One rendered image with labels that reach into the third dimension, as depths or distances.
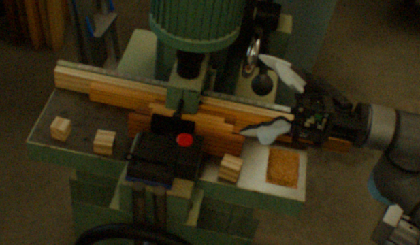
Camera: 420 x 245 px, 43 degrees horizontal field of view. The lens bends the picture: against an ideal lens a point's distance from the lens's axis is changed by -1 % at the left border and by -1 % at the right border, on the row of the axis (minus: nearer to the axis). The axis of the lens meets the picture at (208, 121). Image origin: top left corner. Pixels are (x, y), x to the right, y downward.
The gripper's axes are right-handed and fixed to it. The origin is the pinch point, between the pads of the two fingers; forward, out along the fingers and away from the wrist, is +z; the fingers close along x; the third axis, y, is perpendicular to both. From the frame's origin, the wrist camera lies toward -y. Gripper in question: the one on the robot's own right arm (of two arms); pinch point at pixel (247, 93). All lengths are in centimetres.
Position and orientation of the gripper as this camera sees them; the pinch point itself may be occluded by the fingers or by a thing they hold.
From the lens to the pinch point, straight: 92.5
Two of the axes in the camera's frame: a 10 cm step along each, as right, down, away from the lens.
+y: -1.3, 5.0, -8.6
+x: -1.8, 8.4, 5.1
